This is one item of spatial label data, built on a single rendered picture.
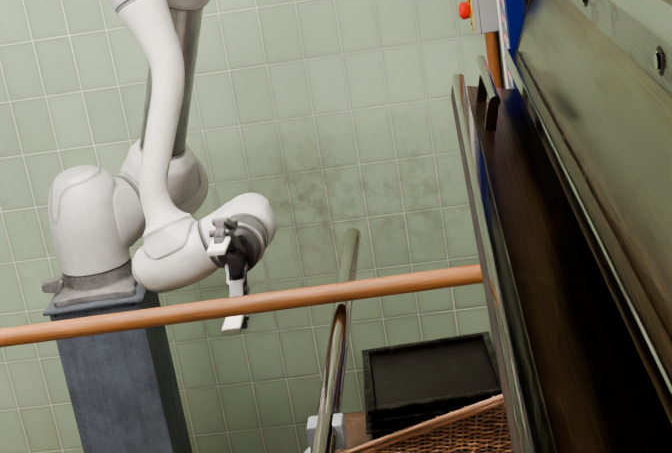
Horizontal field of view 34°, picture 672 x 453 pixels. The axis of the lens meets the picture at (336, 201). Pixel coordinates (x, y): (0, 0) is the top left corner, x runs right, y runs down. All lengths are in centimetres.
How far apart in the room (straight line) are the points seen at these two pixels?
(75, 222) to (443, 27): 107
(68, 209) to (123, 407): 47
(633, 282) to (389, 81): 201
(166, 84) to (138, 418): 82
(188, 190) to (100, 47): 60
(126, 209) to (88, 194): 10
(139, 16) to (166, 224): 39
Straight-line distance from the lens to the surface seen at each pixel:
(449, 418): 214
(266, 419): 326
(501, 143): 159
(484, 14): 251
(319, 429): 138
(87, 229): 242
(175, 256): 209
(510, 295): 100
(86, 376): 253
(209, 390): 324
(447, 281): 170
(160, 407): 254
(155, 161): 212
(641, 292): 91
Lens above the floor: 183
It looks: 17 degrees down
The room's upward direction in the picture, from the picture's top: 9 degrees counter-clockwise
